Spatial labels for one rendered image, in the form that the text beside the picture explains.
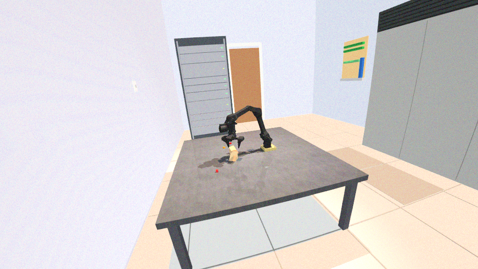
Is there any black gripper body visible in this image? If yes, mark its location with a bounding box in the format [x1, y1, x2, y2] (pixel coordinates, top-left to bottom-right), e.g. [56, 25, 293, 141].
[221, 130, 244, 142]

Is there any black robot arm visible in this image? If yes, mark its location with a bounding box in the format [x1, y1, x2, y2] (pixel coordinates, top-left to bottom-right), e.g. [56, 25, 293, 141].
[219, 105, 272, 148]

